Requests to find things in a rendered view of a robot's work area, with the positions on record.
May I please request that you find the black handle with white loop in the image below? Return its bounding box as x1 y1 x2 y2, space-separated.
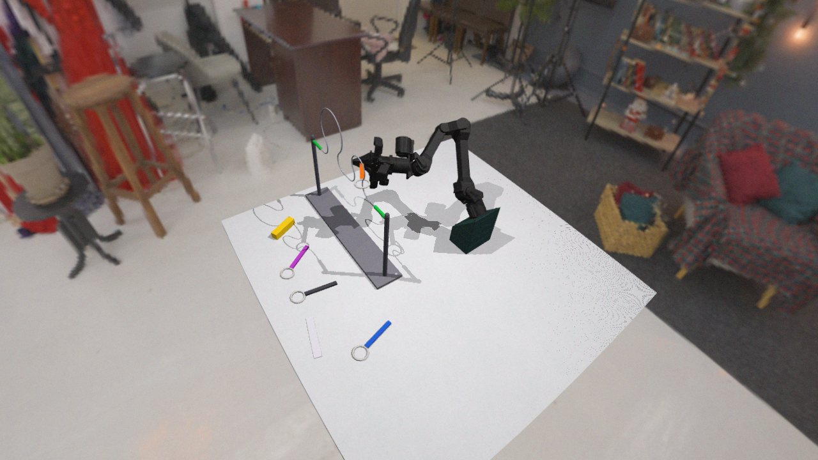
290 280 337 303

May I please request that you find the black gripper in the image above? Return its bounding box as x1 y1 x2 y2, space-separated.
353 137 396 188

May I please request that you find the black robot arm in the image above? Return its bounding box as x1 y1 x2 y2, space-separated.
376 118 489 219

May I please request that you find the purple handle with grey loop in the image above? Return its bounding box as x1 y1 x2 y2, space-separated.
281 245 309 279

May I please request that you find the yellow rectangular block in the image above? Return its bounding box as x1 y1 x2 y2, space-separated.
271 216 295 240

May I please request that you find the blue bar with grey loop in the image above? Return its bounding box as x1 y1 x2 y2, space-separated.
352 320 391 361

